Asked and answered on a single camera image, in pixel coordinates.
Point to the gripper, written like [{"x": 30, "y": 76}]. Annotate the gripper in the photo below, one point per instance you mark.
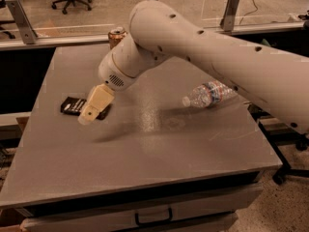
[{"x": 111, "y": 72}]

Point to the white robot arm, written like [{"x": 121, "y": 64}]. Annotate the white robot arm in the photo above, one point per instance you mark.
[{"x": 273, "y": 79}]

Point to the orange soda can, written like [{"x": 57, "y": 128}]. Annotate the orange soda can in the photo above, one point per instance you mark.
[{"x": 116, "y": 35}]

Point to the clear plastic water bottle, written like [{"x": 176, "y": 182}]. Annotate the clear plastic water bottle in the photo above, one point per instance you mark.
[{"x": 208, "y": 94}]

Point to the metal window rail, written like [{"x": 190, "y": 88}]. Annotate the metal window rail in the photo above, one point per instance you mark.
[{"x": 249, "y": 31}]

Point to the left metal glass bracket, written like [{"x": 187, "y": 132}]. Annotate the left metal glass bracket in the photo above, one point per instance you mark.
[{"x": 22, "y": 22}]

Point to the right metal glass bracket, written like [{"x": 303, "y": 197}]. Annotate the right metal glass bracket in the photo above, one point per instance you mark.
[{"x": 228, "y": 20}]

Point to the grey drawer with black handle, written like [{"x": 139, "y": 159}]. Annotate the grey drawer with black handle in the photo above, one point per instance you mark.
[{"x": 207, "y": 211}]

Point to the black cart frame with wheels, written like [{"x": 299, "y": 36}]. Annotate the black cart frame with wheels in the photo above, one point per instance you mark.
[{"x": 281, "y": 137}]

